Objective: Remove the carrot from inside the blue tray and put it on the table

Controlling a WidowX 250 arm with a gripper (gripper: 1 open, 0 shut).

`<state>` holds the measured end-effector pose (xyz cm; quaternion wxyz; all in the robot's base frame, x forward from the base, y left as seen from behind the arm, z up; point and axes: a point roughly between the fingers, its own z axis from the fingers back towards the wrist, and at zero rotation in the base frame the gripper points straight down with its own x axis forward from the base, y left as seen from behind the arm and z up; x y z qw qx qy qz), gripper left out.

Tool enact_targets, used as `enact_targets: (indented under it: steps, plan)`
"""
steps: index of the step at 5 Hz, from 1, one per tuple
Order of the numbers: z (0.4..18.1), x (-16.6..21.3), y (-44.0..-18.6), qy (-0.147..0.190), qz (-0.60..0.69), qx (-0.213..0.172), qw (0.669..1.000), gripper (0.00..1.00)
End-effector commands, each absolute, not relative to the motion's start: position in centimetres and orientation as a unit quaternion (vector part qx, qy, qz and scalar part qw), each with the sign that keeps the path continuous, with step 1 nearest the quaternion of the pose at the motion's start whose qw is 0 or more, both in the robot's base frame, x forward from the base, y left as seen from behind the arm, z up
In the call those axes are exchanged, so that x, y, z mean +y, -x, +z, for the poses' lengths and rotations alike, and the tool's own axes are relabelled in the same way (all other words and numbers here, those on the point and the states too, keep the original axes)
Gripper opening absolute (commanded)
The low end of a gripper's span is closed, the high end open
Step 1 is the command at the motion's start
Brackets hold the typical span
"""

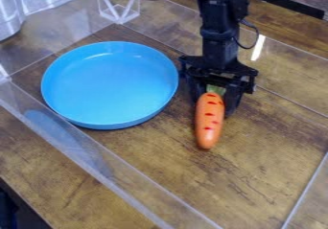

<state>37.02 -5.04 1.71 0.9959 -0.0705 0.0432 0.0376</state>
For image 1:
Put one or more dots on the clear acrylic front barrier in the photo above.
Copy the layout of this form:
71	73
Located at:
156	202

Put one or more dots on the clear acrylic corner bracket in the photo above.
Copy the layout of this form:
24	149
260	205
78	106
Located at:
119	14

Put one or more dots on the orange toy carrot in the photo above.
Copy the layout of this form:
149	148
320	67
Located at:
209	117

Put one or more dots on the round blue tray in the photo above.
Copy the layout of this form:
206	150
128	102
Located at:
110	85

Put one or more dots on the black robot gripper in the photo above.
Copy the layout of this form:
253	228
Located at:
219	68

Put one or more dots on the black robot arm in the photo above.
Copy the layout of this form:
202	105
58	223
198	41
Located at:
223	16

